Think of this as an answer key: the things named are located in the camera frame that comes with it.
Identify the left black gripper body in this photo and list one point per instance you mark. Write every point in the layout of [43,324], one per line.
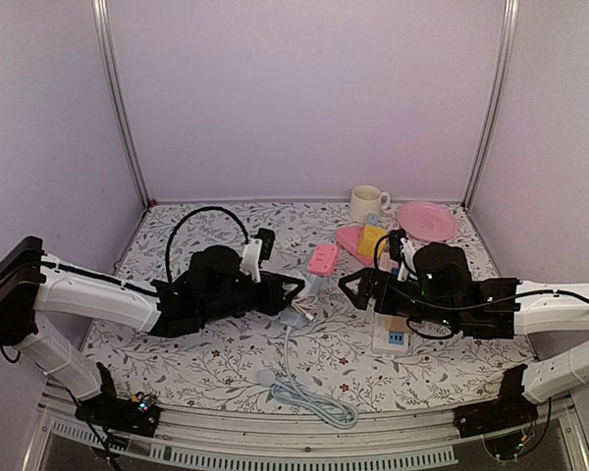
[231,305]

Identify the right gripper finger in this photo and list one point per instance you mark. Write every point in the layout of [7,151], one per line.
[363,281]
[362,299]

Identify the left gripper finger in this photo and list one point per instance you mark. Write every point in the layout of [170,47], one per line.
[282,283]
[285,302]

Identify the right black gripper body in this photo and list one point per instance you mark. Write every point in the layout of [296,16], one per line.
[422,309]

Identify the pink plug adapter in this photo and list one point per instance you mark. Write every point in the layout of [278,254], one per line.
[323,260]

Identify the light blue power strip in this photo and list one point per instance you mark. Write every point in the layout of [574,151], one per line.
[287,389]

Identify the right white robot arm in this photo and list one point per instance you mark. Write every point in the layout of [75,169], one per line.
[548,308]

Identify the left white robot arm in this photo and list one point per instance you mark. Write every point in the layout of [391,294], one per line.
[34,283]

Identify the pink cube socket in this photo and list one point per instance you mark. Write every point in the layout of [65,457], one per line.
[385,263]

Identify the beige cube socket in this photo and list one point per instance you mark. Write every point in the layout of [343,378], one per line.
[396,324]

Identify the yellow cube socket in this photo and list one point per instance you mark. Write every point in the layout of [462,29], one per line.
[369,237]

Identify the white power strip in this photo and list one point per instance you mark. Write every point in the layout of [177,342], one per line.
[385,343]

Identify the pink flat power strip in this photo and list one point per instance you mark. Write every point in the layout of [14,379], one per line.
[348,238]

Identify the small light blue adapter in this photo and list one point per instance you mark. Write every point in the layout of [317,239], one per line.
[373,220]

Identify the pink plate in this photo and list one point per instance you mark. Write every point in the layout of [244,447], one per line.
[427,221]

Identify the cream ceramic mug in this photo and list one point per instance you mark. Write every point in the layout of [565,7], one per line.
[366,200]

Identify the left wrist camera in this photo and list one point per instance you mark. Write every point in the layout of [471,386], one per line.
[257,250]

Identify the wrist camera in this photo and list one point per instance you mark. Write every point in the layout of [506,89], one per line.
[401,250]
[257,250]

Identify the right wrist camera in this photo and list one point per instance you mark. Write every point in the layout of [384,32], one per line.
[401,250]

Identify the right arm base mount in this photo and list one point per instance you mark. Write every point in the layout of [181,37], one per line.
[509,409]

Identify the front aluminium rail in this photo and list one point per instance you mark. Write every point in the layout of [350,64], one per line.
[203,439]

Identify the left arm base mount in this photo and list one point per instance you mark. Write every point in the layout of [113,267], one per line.
[137,415]

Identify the right aluminium frame post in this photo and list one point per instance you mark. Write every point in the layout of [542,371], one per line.
[503,58]

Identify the aluminium frame post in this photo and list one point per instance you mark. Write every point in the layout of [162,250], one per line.
[103,31]
[503,58]

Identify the left aluminium frame post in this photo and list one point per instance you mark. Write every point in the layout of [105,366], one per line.
[103,31]

